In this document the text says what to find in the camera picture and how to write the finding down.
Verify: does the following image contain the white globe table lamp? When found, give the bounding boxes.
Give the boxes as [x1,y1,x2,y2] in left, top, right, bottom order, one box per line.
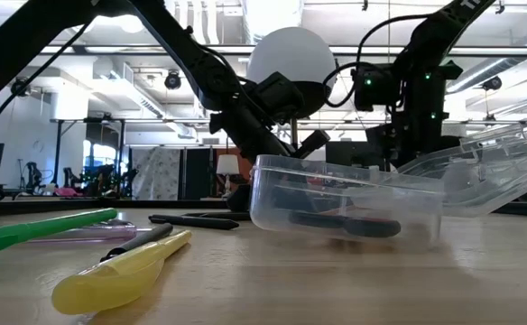
[245,26,338,153]

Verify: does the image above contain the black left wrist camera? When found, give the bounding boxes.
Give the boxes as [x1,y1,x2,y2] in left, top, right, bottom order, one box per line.
[252,70,306,125]

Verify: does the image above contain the yellow pen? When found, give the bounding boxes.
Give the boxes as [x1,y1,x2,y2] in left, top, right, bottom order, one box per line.
[51,229,194,316]

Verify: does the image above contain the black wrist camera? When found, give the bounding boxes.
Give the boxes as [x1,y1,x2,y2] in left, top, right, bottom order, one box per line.
[252,70,306,125]
[352,64,401,113]

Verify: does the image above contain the white patterned partition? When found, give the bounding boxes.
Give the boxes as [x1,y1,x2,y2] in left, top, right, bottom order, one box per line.
[131,147,181,201]

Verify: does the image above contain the black aluminium table frame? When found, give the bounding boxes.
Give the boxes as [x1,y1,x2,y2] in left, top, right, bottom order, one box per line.
[0,197,527,219]

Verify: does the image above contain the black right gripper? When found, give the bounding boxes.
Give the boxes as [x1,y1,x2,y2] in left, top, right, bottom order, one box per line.
[365,109,462,171]

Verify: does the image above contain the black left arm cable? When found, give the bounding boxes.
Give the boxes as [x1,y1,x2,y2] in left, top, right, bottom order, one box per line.
[0,20,94,133]

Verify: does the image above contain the green pen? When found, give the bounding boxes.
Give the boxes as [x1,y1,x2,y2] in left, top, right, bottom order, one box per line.
[0,207,119,263]

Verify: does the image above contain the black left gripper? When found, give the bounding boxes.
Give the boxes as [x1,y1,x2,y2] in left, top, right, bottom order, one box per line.
[208,101,332,213]

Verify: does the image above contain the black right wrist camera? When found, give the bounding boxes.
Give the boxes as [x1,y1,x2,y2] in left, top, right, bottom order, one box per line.
[352,64,401,113]

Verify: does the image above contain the black ceiling spotlight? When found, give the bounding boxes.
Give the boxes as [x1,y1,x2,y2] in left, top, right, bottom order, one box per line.
[10,76,32,98]
[163,70,183,91]
[481,75,504,92]

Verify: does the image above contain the pink translucent pen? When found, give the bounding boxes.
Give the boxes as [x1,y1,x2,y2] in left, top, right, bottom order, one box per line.
[26,223,154,245]

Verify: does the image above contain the black monitor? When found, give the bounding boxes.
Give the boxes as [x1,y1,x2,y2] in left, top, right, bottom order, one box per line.
[325,140,384,171]

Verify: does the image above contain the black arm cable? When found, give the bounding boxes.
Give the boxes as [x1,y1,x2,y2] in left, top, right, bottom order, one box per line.
[0,20,94,133]
[322,13,432,109]

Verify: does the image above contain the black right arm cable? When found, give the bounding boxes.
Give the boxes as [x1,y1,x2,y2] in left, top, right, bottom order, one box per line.
[322,13,432,109]

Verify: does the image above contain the clear plastic supply box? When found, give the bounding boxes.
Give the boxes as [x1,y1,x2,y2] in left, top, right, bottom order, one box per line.
[248,124,527,247]

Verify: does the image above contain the small white shade lamp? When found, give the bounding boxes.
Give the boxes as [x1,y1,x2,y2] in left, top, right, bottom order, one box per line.
[216,153,241,200]

